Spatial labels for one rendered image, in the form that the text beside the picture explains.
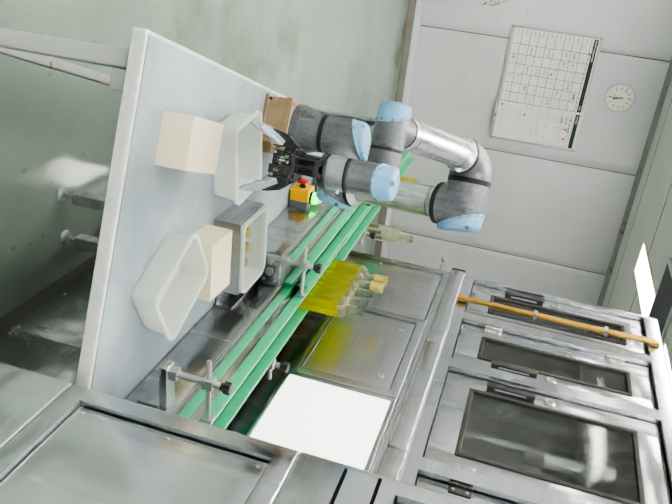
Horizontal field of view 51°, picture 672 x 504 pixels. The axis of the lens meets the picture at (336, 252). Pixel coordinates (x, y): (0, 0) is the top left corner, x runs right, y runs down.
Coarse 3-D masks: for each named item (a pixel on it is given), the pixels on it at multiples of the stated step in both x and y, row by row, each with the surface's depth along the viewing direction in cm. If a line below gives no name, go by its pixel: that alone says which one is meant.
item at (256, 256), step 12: (252, 216) 197; (264, 216) 207; (252, 228) 209; (264, 228) 209; (252, 240) 211; (264, 240) 210; (240, 252) 196; (252, 252) 213; (264, 252) 212; (240, 264) 197; (252, 264) 214; (264, 264) 214; (240, 276) 198; (252, 276) 210; (240, 288) 200
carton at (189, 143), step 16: (160, 128) 155; (176, 128) 154; (192, 128) 153; (208, 128) 160; (160, 144) 155; (176, 144) 154; (192, 144) 154; (208, 144) 162; (160, 160) 155; (176, 160) 154; (192, 160) 156; (208, 160) 164
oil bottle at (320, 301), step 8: (312, 288) 227; (312, 296) 223; (320, 296) 223; (328, 296) 224; (336, 296) 224; (344, 296) 225; (304, 304) 225; (312, 304) 224; (320, 304) 223; (328, 304) 222; (336, 304) 221; (344, 304) 221; (320, 312) 224; (328, 312) 223; (336, 312) 222; (344, 312) 222
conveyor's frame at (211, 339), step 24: (288, 216) 245; (312, 216) 247; (288, 240) 228; (264, 288) 217; (216, 312) 202; (240, 312) 204; (192, 336) 190; (216, 336) 192; (240, 336) 196; (192, 360) 181; (216, 360) 182; (144, 384) 170; (192, 384) 172; (168, 408) 163
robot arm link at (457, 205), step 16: (448, 176) 189; (464, 176) 184; (320, 192) 211; (400, 192) 196; (416, 192) 194; (432, 192) 190; (448, 192) 187; (464, 192) 184; (480, 192) 184; (400, 208) 199; (416, 208) 194; (432, 208) 189; (448, 208) 186; (464, 208) 184; (480, 208) 185; (448, 224) 186; (464, 224) 185; (480, 224) 187
